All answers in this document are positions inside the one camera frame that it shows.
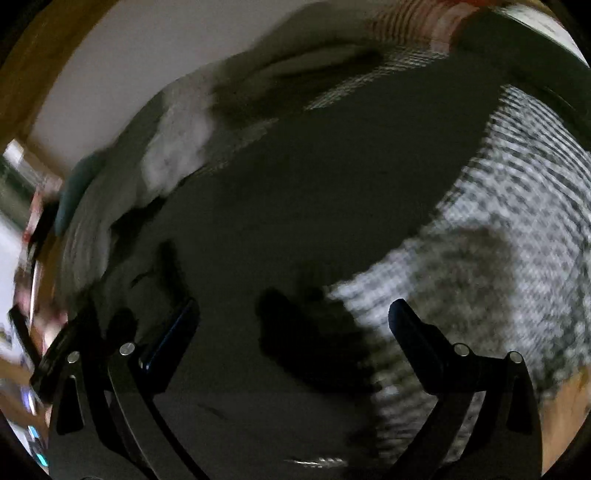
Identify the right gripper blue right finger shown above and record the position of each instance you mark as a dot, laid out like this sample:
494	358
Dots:
506	440

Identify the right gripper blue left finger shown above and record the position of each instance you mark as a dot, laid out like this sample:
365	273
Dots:
102	377

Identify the large black jacket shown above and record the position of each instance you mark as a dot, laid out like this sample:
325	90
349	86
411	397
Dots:
275	383

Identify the folded grey clothes pile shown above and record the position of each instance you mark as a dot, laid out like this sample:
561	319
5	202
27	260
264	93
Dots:
287	67

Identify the black white checkered bedsheet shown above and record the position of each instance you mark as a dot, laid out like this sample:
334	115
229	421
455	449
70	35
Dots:
503	265

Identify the teal pillow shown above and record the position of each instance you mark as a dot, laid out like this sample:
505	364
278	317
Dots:
75	186

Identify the grey striped duvet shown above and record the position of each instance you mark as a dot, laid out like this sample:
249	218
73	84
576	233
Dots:
162	144

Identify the Hello Kitty black pillow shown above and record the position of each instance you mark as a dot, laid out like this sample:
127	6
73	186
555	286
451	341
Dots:
533	60

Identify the red striped pillow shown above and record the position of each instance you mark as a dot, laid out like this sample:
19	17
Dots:
433	24

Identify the wooden bunk bed frame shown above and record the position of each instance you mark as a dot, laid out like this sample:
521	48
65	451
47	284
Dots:
38	57

